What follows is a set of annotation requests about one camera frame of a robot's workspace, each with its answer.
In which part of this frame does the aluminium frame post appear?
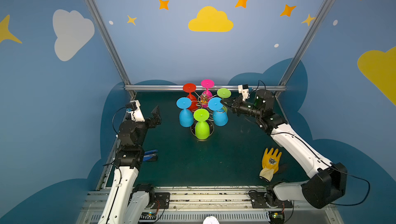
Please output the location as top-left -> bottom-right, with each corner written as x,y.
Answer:
84,0 -> 136,100
274,0 -> 336,98

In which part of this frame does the aluminium back frame rail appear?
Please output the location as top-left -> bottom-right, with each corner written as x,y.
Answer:
124,84 -> 287,92

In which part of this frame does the magenta wine glass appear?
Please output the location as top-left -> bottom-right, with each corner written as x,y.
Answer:
200,79 -> 215,108

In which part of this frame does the yellow work glove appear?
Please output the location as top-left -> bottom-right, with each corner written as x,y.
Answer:
259,148 -> 282,182

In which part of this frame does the aluminium right frame post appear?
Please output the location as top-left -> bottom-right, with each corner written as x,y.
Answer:
274,0 -> 336,98

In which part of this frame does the green wine glass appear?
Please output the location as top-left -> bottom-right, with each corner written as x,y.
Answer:
193,108 -> 210,140
217,88 -> 232,113

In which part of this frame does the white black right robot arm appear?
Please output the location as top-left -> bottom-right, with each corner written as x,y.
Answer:
221,89 -> 348,209

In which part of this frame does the red wine glass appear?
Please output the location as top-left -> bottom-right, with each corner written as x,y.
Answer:
183,83 -> 199,112

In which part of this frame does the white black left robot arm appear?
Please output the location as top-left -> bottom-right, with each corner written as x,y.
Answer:
99,101 -> 161,224

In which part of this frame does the aluminium left frame post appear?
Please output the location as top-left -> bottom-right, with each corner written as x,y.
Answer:
84,0 -> 136,100

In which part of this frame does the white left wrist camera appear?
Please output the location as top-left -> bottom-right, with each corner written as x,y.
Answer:
125,100 -> 145,122

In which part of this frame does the blue wine glass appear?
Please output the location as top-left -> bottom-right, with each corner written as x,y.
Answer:
208,97 -> 229,127
176,97 -> 194,127

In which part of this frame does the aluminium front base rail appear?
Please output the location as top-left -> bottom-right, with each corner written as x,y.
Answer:
77,185 -> 343,224

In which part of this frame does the green wine glass front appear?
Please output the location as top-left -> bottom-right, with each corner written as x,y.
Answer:
193,108 -> 210,140

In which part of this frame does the green wine glass back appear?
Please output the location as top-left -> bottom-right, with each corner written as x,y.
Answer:
217,88 -> 232,113

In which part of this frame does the gold wire wine glass rack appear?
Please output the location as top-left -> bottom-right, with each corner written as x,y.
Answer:
176,94 -> 229,140

